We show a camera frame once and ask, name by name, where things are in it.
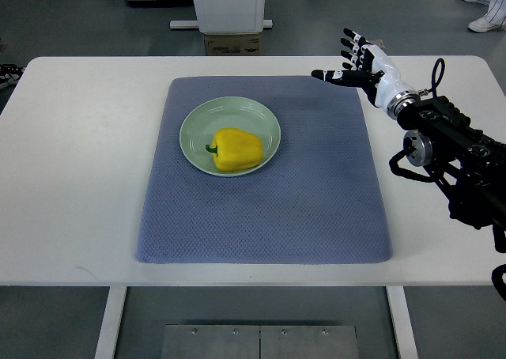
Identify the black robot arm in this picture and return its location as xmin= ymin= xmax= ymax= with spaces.
xmin=389 ymin=59 xmax=505 ymax=253

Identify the right white table leg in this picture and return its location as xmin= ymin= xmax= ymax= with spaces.
xmin=386 ymin=286 xmax=419 ymax=359

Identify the cardboard box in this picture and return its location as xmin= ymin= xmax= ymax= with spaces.
xmin=204 ymin=34 xmax=261 ymax=56

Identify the white table leg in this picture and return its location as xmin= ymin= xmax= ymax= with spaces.
xmin=94 ymin=285 xmax=127 ymax=359
xmin=386 ymin=286 xmax=419 ymax=359

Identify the yellow bell pepper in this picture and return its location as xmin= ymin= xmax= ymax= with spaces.
xmin=205 ymin=127 xmax=263 ymax=172

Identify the metal base plate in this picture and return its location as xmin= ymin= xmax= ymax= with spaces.
xmin=161 ymin=324 xmax=359 ymax=358

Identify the blue-grey quilted mat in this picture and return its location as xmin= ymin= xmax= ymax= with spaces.
xmin=136 ymin=76 xmax=392 ymax=264

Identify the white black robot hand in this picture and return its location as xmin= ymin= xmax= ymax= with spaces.
xmin=311 ymin=28 xmax=420 ymax=120

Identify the light green plate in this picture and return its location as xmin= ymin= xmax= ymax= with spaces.
xmin=179 ymin=96 xmax=281 ymax=176

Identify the white pedestal column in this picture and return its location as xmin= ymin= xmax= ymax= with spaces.
xmin=170 ymin=0 xmax=273 ymax=35

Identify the left white table leg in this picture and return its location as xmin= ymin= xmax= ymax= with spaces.
xmin=94 ymin=285 xmax=127 ymax=359

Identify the black white sneaker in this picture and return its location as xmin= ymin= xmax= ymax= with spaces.
xmin=0 ymin=64 xmax=25 ymax=89

